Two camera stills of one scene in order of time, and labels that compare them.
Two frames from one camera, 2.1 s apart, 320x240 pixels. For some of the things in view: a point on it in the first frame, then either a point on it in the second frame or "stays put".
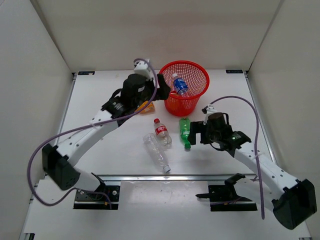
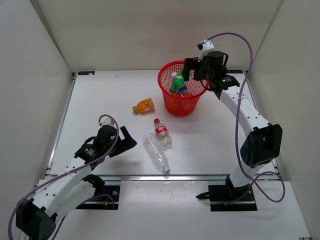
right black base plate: (224, 198) stays put
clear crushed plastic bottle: (156, 152) stays put
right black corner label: (234, 71) stays put
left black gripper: (161, 93) to (125, 144)
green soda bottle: (184, 127) to (178, 82)
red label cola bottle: (161, 132) stays put
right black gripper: (197, 127) to (192, 64)
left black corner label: (86, 73) stays put
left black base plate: (84, 200) stays put
